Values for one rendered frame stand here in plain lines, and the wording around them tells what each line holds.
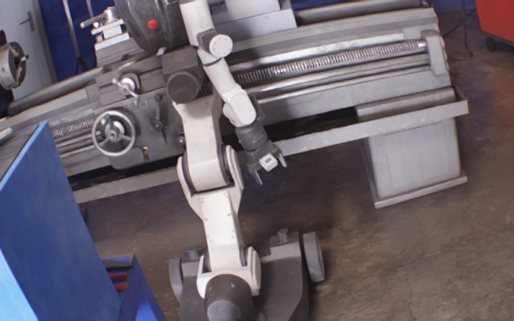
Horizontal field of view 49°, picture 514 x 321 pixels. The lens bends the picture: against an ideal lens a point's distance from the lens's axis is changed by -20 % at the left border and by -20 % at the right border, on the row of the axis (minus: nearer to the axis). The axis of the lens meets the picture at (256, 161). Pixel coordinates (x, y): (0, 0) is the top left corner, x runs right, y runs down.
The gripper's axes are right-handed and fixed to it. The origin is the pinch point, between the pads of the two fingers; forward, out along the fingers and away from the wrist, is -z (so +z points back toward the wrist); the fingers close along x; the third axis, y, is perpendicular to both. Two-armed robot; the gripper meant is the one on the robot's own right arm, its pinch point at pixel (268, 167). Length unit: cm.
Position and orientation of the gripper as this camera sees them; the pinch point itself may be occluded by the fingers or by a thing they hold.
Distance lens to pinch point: 239.9
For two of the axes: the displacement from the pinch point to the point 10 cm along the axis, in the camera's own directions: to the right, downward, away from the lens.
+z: -4.2, -7.9, -4.5
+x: 7.9, -5.6, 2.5
